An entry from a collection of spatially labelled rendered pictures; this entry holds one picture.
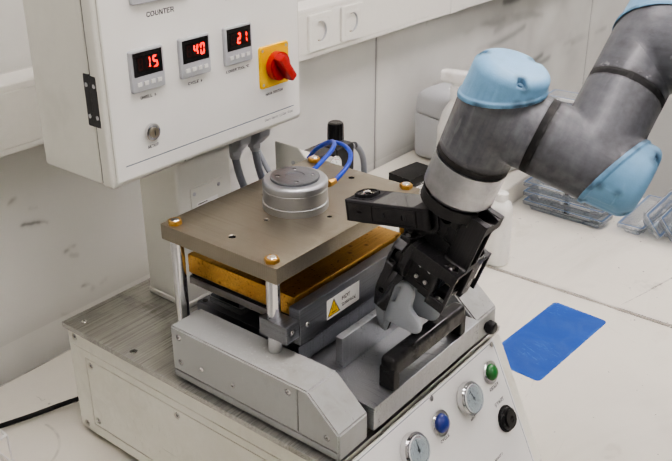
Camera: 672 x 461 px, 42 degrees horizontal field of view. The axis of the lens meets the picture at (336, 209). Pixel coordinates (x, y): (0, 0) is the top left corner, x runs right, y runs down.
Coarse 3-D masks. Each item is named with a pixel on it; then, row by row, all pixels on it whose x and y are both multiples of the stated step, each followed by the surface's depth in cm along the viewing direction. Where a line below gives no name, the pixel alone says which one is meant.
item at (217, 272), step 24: (360, 240) 107; (384, 240) 107; (192, 264) 104; (216, 264) 101; (336, 264) 101; (216, 288) 102; (240, 288) 100; (264, 288) 97; (288, 288) 96; (312, 288) 96; (264, 312) 98; (288, 312) 96
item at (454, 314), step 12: (444, 312) 101; (456, 312) 101; (432, 324) 98; (444, 324) 99; (456, 324) 101; (408, 336) 96; (420, 336) 96; (432, 336) 97; (444, 336) 100; (396, 348) 94; (408, 348) 94; (420, 348) 96; (384, 360) 93; (396, 360) 92; (408, 360) 94; (384, 372) 93; (396, 372) 93; (384, 384) 94; (396, 384) 93
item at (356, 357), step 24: (192, 312) 109; (336, 336) 96; (360, 336) 99; (384, 336) 103; (456, 336) 103; (336, 360) 97; (360, 360) 99; (432, 360) 99; (360, 384) 95; (408, 384) 96; (384, 408) 93
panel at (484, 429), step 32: (480, 352) 109; (448, 384) 103; (480, 384) 108; (416, 416) 98; (448, 416) 102; (480, 416) 107; (384, 448) 94; (448, 448) 102; (480, 448) 106; (512, 448) 111
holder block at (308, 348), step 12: (204, 300) 106; (372, 300) 107; (216, 312) 104; (228, 312) 104; (252, 312) 104; (360, 312) 105; (240, 324) 102; (252, 324) 101; (336, 324) 102; (348, 324) 104; (264, 336) 100; (324, 336) 100; (288, 348) 98; (300, 348) 97; (312, 348) 99
